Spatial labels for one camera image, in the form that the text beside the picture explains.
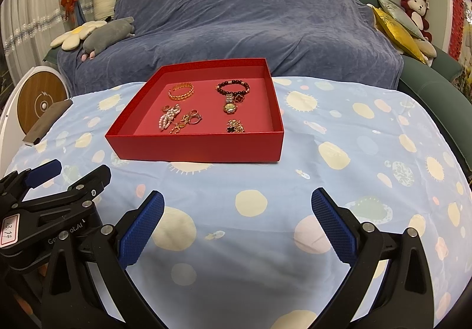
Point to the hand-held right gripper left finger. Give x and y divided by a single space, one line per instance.
142 229

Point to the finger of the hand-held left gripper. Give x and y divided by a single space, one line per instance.
92 181
44 170

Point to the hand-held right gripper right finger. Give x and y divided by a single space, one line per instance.
333 227

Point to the red cardboard box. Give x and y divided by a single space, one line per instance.
202 107

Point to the gold wristwatch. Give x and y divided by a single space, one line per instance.
230 107

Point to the brown leather pouch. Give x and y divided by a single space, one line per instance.
48 122

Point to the light blue patterned tablecloth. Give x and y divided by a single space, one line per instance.
258 174

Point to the flower shaped cushion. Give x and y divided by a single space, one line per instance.
73 35

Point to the grey plush toy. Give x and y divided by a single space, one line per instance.
107 34

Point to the white sheer curtain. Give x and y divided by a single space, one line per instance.
29 19

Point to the red curtain bow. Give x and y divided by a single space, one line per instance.
69 4

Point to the green sofa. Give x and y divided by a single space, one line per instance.
424 82

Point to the potted flowers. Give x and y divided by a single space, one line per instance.
462 80

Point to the beige plush cushion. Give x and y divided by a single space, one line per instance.
427 50

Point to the gold cushion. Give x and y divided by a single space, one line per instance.
398 34

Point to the blue blanket covered sofa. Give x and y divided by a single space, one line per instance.
239 19

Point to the silver grey cushion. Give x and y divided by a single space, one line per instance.
402 17

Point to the red monkey plush toy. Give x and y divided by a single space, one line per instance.
418 6

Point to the red paper wall decoration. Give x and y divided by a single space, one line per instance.
455 19

